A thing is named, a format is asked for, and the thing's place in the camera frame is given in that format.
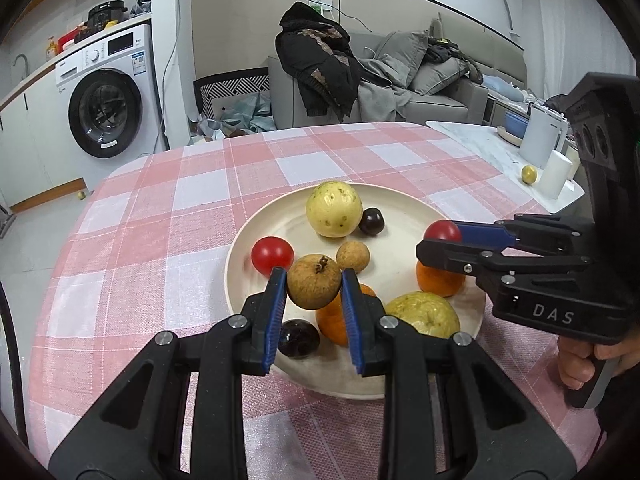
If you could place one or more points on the grey blanket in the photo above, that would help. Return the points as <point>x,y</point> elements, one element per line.
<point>382,97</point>

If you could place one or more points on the black jacket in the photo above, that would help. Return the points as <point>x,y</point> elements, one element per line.
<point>317,65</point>

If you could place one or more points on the person's right hand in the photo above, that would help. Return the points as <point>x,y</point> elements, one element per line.
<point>575,362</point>

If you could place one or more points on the cream round plate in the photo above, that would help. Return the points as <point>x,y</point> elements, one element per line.
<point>395,260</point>

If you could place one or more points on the dark purple plum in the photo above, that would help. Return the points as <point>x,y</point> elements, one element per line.
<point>372,221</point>
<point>299,338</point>

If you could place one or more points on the metal faucet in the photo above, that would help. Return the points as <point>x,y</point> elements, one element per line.
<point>21,64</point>

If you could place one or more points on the white kitchen cabinet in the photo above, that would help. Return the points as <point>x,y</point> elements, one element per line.
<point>30,145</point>

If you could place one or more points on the white cup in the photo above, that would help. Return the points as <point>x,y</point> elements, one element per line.
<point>556,175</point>

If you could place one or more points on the dark clothes pile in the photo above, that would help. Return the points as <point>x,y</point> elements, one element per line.
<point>452,54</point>

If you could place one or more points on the black pressure cooker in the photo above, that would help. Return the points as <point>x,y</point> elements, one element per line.
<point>106,14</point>

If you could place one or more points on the wall socket with charger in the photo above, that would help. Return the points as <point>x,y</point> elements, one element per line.
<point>321,5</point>

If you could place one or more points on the dark coat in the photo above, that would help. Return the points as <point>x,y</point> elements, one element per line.
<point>556,104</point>

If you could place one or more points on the grey sofa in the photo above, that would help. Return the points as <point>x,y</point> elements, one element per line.
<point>440,107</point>

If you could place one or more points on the wrinkled yellow passion fruit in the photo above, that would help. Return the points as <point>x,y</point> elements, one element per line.
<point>425,315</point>

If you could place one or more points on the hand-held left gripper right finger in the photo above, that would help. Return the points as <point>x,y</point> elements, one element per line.
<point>352,325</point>

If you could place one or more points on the orange mandarin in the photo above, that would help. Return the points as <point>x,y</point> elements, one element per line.
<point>438,282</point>
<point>332,325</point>

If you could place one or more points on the red cherry tomato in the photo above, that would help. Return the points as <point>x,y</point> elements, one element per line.
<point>271,255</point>
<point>440,231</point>

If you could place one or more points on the clear plastic bag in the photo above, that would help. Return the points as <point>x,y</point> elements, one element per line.
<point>141,6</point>

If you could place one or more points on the black patterned basket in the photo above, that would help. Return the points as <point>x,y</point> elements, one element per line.
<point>230,90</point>

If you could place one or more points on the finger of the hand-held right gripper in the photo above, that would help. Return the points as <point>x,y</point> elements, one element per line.
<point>450,255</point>
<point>480,234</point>

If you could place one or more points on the yellow soap bottle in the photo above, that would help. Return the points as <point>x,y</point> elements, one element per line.
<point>51,49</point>

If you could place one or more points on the red box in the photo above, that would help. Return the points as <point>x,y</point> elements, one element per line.
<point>70,40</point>

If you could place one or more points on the brown longan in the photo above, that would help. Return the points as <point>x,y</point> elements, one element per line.
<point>314,282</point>
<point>353,256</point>

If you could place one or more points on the smooth yellow passion fruit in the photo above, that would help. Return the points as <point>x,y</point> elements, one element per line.
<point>334,209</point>

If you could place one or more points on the white electric kettle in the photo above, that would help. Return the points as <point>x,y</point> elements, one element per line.
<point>540,135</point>

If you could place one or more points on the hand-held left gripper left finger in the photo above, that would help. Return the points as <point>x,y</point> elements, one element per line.
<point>272,325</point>

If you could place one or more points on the white washing machine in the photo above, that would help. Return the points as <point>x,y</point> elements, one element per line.
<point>107,95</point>

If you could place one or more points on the pink checked tablecloth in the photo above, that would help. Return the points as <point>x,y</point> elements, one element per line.
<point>165,240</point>

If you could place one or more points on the grey cushion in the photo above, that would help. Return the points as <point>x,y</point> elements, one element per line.
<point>435,76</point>
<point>400,55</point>

